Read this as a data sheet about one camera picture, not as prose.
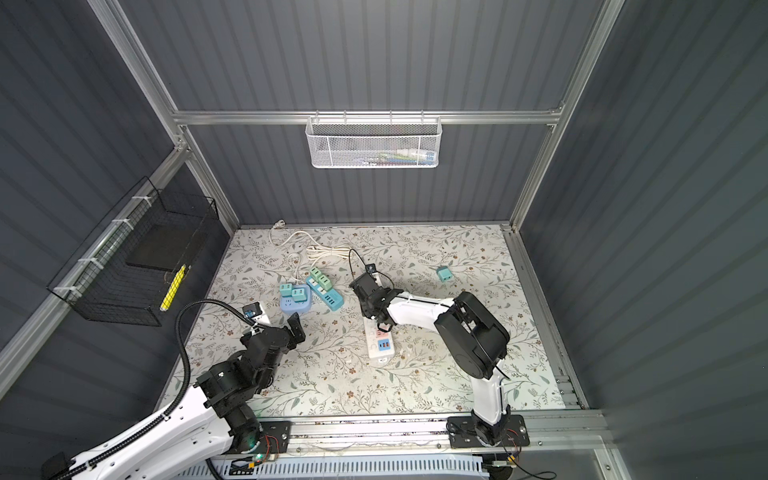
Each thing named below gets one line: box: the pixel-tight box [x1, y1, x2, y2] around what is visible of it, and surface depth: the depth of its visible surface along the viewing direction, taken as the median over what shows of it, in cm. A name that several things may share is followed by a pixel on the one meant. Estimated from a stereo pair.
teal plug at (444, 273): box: [436, 266, 454, 282], surface depth 107 cm
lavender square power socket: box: [280, 284, 313, 314], surface depth 97 cm
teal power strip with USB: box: [306, 276, 345, 311], surface depth 100 cm
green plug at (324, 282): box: [318, 274, 332, 291], surface depth 98 cm
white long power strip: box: [363, 318, 395, 365], surface depth 88 cm
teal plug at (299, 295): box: [292, 288, 307, 303], surface depth 95 cm
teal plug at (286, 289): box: [280, 283, 293, 297], surface depth 96 cm
